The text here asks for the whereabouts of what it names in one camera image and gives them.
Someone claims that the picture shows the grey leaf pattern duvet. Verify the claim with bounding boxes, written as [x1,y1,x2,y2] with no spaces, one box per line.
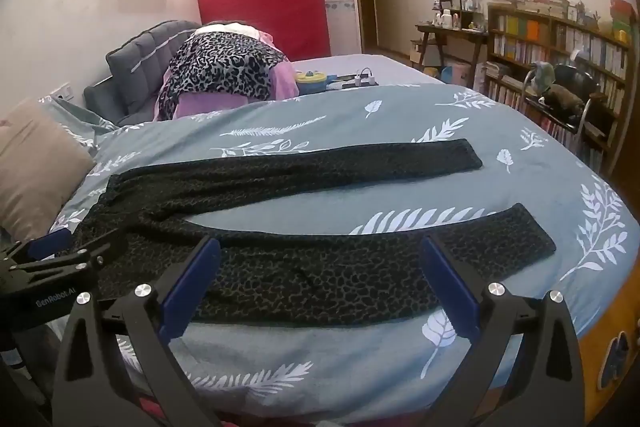
[44,84,639,424]

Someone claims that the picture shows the dark wooden desk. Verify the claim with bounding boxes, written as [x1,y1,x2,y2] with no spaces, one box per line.
[414,24,490,80]

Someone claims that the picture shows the wall power socket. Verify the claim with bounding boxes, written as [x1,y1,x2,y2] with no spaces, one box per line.
[50,82,75,102]

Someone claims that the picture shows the small desk top shelf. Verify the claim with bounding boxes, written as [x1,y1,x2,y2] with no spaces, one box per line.
[433,0,485,30]

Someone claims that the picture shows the pink purple bedding pile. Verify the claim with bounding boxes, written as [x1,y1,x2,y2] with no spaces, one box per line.
[154,22,299,121]

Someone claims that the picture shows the dark grey padded headboard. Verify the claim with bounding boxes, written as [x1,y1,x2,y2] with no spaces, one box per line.
[84,20,200,127]

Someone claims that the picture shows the wooden bookshelf with books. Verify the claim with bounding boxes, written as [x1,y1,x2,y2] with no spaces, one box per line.
[487,0,639,174]

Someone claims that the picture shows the black leopard print pants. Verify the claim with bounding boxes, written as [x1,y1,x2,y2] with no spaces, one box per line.
[73,140,555,327]

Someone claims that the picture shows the red upright mattress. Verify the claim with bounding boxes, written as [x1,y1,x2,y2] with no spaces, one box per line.
[194,0,332,62]

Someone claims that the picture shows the beige pillow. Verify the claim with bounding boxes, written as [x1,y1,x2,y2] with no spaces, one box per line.
[1,101,94,242]

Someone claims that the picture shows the leopard print blanket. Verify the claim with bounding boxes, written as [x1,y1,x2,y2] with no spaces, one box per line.
[157,31,286,120]

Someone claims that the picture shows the black metal chair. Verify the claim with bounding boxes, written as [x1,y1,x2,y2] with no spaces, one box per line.
[520,62,616,152]

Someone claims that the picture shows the yellow blue round toy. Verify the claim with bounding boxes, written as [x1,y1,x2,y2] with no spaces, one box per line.
[295,70,328,95]

